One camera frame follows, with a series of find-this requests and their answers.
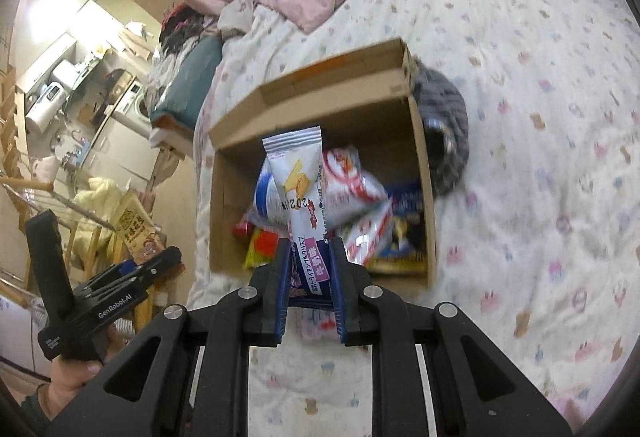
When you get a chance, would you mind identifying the white water heater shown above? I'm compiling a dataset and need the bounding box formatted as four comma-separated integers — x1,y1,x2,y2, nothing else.
24,81,69,134

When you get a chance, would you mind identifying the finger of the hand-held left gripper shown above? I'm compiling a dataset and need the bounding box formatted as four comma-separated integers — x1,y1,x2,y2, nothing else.
112,245,184,289

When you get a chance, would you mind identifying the yellow printed paper bag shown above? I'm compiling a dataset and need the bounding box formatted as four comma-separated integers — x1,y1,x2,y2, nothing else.
106,194,167,269

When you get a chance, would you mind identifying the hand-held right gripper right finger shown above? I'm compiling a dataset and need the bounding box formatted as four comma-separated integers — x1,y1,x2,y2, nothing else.
331,237,574,437

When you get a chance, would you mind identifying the grey striped cloth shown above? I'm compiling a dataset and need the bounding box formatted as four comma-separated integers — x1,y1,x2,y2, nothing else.
410,61,471,199

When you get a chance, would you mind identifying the white and purple snack packet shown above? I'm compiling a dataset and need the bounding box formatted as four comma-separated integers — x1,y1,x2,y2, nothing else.
262,127,334,309

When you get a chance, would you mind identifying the teal cushion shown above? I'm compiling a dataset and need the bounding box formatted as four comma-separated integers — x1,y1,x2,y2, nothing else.
150,34,224,129

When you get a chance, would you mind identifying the pile of clothes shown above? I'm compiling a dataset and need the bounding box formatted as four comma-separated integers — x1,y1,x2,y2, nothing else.
159,2,222,59

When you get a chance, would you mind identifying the white ring print snack packet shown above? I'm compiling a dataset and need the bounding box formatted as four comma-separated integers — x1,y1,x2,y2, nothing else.
320,146,391,233

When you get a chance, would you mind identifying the yellow snack packet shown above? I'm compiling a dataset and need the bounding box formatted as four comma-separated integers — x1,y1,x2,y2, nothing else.
371,222,429,269

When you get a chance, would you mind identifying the white washing machine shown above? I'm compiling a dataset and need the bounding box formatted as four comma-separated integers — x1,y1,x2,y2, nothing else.
126,82,154,124

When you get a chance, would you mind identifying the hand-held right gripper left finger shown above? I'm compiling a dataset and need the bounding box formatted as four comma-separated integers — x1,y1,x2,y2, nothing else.
47,237,296,437

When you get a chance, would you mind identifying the person's left hand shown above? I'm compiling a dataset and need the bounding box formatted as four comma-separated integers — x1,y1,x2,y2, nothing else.
46,327,132,420

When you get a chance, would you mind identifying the cardboard box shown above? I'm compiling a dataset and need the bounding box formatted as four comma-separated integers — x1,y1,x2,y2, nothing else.
207,37,439,289

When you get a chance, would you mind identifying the blue and white snack packet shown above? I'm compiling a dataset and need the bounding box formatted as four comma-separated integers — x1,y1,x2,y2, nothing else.
252,162,292,227

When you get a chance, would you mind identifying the pink snack packet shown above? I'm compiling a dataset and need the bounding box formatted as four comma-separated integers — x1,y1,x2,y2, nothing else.
344,203,396,268

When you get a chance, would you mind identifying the yellow cloth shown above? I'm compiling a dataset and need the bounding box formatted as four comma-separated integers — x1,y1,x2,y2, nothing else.
71,176,125,269

